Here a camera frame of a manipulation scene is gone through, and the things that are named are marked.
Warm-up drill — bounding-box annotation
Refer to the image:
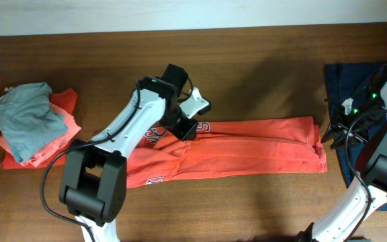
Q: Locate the orange-red printed t-shirt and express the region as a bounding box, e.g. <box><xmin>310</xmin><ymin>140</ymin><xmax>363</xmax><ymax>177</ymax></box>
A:
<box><xmin>127</xmin><ymin>117</ymin><xmax>328</xmax><ymax>188</ymax></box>

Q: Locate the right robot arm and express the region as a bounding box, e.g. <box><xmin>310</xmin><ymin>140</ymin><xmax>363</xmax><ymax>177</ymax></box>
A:
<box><xmin>295</xmin><ymin>64</ymin><xmax>387</xmax><ymax>241</ymax></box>

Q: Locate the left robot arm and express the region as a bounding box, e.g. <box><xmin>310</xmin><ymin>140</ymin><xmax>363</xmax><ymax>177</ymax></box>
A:
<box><xmin>59</xmin><ymin>64</ymin><xmax>211</xmax><ymax>241</ymax></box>

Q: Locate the navy blue garment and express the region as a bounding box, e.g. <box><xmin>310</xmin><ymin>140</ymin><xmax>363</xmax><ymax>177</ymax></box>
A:
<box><xmin>325</xmin><ymin>62</ymin><xmax>387</xmax><ymax>211</ymax></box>

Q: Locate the salmon pink folded shirt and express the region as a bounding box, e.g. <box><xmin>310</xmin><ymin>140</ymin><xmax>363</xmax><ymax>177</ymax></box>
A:
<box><xmin>0</xmin><ymin>103</ymin><xmax>81</xmax><ymax>169</ymax></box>

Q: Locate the red folded shirt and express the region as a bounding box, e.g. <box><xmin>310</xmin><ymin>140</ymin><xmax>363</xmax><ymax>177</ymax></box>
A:
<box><xmin>0</xmin><ymin>87</ymin><xmax>79</xmax><ymax>170</ymax></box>

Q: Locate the grey crumpled shirt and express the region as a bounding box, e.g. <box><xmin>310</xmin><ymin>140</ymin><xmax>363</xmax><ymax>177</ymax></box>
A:
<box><xmin>0</xmin><ymin>82</ymin><xmax>68</xmax><ymax>163</ymax></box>

